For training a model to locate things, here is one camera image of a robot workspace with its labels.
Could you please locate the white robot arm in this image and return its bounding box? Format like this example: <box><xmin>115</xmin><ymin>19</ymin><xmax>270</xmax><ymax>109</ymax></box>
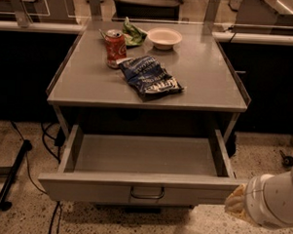
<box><xmin>224</xmin><ymin>167</ymin><xmax>293</xmax><ymax>230</ymax></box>

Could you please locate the black caster wheel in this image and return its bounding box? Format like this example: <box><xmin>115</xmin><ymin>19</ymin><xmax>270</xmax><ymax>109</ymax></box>
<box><xmin>279</xmin><ymin>150</ymin><xmax>293</xmax><ymax>168</ymax></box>

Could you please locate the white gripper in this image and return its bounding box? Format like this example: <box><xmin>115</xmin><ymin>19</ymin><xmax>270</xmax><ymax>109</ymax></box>
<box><xmin>224</xmin><ymin>174</ymin><xmax>286</xmax><ymax>230</ymax></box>

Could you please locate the grey drawer cabinet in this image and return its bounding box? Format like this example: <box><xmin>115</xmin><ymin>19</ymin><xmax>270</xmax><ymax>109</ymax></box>
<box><xmin>40</xmin><ymin>18</ymin><xmax>256</xmax><ymax>219</ymax></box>

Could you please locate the metal top drawer handle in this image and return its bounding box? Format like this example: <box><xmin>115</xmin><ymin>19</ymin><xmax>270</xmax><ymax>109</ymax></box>
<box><xmin>130</xmin><ymin>186</ymin><xmax>165</xmax><ymax>200</ymax></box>

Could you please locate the dark chair behind glass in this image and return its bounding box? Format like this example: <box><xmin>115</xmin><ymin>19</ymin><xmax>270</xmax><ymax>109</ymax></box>
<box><xmin>113</xmin><ymin>0</ymin><xmax>180</xmax><ymax>21</ymax></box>

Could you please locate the white paper bowl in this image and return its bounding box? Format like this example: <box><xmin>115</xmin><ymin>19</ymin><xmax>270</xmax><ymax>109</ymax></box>
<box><xmin>147</xmin><ymin>27</ymin><xmax>182</xmax><ymax>51</ymax></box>

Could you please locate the green chip bag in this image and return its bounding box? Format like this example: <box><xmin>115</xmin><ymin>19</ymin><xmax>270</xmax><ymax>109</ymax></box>
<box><xmin>122</xmin><ymin>18</ymin><xmax>147</xmax><ymax>47</ymax></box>

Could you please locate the grey top drawer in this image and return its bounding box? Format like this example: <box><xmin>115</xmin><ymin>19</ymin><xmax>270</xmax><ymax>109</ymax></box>
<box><xmin>39</xmin><ymin>126</ymin><xmax>243</xmax><ymax>207</ymax></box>

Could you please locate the black floor stand leg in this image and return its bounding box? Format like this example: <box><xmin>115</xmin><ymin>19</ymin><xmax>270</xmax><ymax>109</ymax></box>
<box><xmin>0</xmin><ymin>140</ymin><xmax>32</xmax><ymax>212</ymax></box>

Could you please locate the blue chip bag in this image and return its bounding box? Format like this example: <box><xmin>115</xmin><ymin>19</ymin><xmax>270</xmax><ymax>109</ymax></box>
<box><xmin>117</xmin><ymin>56</ymin><xmax>184</xmax><ymax>101</ymax></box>

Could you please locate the red soda can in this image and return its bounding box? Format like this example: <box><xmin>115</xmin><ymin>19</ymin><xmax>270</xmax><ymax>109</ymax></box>
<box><xmin>105</xmin><ymin>29</ymin><xmax>127</xmax><ymax>69</ymax></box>

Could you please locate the black floor cable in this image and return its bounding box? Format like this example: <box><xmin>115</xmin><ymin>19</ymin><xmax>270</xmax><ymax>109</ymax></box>
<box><xmin>4</xmin><ymin>120</ymin><xmax>67</xmax><ymax>234</ymax></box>

